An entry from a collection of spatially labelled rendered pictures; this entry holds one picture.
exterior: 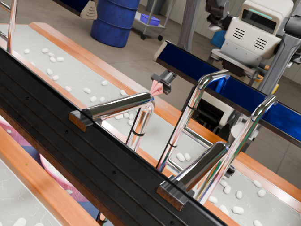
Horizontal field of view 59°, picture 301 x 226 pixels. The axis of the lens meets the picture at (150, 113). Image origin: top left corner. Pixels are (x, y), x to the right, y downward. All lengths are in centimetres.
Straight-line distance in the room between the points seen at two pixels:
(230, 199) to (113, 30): 367
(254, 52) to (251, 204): 82
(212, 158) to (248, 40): 122
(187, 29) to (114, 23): 317
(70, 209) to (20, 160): 19
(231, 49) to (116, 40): 305
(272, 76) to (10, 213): 86
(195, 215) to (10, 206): 51
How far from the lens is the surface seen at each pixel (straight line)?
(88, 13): 113
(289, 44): 102
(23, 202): 73
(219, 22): 160
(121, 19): 433
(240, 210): 95
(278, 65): 100
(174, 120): 122
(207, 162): 36
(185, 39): 124
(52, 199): 71
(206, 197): 79
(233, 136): 90
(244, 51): 153
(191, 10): 120
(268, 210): 107
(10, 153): 81
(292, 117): 81
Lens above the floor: 131
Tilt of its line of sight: 27 degrees down
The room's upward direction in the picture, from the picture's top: 23 degrees clockwise
